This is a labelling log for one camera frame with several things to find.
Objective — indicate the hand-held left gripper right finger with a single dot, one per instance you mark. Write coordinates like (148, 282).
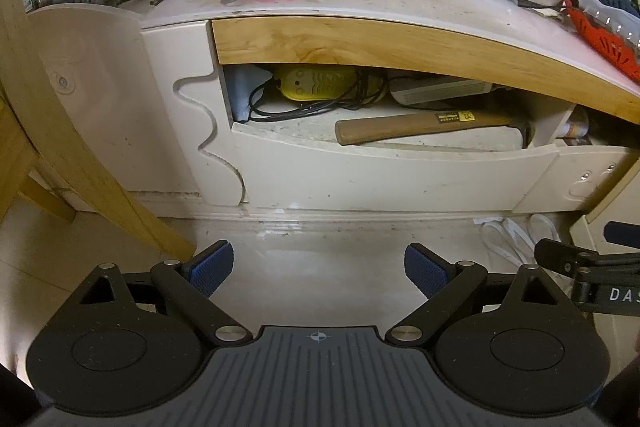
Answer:
(425, 272)

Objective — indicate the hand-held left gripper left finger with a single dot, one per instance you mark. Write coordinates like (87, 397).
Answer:
(212, 269)

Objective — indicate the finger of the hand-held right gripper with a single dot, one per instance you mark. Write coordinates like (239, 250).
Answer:
(562, 256)
(624, 235)

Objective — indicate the cream wooden drawer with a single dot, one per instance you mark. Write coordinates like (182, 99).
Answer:
(390, 182)

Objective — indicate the cream cabinet door panel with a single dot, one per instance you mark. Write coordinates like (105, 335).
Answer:
(570, 179)

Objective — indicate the white bottle orange label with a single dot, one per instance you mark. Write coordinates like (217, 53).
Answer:
(575, 127)

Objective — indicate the white cloth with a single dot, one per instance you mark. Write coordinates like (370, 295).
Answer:
(242, 92)

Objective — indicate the white flat box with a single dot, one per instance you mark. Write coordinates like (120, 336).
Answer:
(435, 89)

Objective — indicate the orange plastic basket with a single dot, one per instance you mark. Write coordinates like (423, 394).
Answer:
(605, 49)

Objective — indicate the cream cabinet with wood trim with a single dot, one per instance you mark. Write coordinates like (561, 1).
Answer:
(165, 72)

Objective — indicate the yellow plastic device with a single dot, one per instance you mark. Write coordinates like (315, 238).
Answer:
(312, 82)

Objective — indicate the clear plastic package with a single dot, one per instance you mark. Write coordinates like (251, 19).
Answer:
(607, 19)

